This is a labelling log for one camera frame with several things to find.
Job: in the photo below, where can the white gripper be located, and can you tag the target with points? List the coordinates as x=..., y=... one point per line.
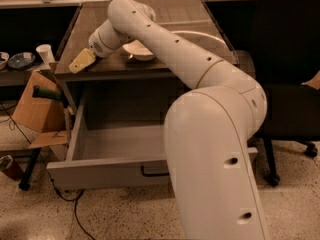
x=97, y=46

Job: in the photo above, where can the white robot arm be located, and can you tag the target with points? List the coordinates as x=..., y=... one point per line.
x=233, y=213

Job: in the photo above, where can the grey drawer cabinet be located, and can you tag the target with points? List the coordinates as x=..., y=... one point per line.
x=189, y=18

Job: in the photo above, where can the open grey top drawer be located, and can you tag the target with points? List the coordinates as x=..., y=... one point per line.
x=116, y=147

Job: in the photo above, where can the white paper cup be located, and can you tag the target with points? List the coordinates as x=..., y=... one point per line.
x=45, y=53

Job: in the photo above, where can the white paper bowl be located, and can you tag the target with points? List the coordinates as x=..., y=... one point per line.
x=138, y=51

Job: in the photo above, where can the dark round plate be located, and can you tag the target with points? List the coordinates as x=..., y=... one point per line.
x=21, y=61

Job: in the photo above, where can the brown cardboard box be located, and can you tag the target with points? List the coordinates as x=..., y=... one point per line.
x=42, y=115

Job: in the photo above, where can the white bowl at left edge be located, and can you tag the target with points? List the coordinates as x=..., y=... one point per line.
x=4, y=57

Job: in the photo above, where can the brown cup on floor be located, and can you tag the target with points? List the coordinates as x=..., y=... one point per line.
x=10, y=168

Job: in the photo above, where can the black stand leg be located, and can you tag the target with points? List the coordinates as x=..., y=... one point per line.
x=24, y=183

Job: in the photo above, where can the black office chair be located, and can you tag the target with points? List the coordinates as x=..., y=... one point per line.
x=285, y=49

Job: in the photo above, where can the green handled tool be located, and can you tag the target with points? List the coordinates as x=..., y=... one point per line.
x=41, y=92

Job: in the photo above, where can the black drawer handle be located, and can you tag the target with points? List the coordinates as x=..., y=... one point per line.
x=153, y=171

